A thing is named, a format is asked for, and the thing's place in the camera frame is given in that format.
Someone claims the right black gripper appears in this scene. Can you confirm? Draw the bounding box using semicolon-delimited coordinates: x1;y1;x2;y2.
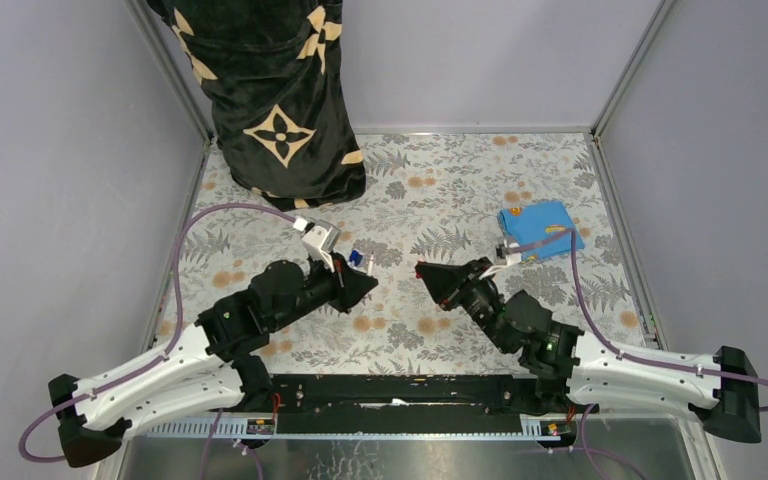
414;257;511;353

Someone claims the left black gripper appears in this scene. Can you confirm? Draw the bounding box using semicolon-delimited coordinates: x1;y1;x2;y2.
270;251;379;334

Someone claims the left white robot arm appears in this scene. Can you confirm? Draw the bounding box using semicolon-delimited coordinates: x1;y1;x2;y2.
48;254;378;468

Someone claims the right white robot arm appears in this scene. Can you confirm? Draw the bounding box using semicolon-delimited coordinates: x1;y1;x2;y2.
415;258;762;444

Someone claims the blue folded cloth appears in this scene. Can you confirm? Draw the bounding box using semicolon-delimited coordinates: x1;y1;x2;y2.
497;201;585;263

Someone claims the floral table mat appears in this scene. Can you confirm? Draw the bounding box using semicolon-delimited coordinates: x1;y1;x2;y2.
152;132;650;376

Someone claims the black gold patterned robe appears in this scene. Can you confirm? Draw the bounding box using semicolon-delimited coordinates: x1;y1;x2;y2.
148;1;367;211

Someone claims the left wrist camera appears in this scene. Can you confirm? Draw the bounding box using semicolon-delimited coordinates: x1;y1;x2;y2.
293;217;342;273

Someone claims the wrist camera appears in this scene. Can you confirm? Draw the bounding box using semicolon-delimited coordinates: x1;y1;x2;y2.
293;217;342;273
491;242;522;272

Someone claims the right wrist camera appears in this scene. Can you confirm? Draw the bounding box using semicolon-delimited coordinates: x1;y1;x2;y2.
491;242;522;272

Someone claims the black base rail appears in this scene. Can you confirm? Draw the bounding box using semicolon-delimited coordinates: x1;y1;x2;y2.
235;374;574;419

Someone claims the slotted cable duct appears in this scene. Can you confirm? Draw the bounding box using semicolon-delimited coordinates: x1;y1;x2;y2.
145;413;577;441

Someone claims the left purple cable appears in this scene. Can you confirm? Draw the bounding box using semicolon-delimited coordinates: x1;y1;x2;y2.
18;202;306;462

